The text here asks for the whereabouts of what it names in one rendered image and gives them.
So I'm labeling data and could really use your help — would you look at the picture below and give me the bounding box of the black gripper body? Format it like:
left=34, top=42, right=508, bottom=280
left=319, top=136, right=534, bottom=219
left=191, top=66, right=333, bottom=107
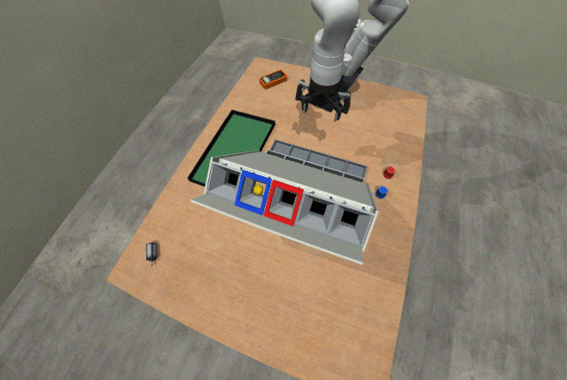
left=307, top=76, right=341, bottom=104

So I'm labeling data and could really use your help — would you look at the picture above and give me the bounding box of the red plug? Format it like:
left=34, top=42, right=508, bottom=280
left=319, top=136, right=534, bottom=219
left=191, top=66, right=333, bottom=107
left=384, top=167, right=395, bottom=179

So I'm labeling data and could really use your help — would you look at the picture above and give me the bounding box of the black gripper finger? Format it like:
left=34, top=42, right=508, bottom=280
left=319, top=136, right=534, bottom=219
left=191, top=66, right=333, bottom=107
left=295, top=79, right=320, bottom=113
left=324, top=91, right=351, bottom=121

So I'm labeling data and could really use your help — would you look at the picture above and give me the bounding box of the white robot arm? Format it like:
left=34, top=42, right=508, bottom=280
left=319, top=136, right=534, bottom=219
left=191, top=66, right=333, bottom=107
left=310, top=0, right=409, bottom=86

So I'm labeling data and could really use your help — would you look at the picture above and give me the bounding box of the red square frame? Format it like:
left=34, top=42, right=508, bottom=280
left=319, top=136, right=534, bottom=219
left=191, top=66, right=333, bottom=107
left=264, top=180, right=304, bottom=226

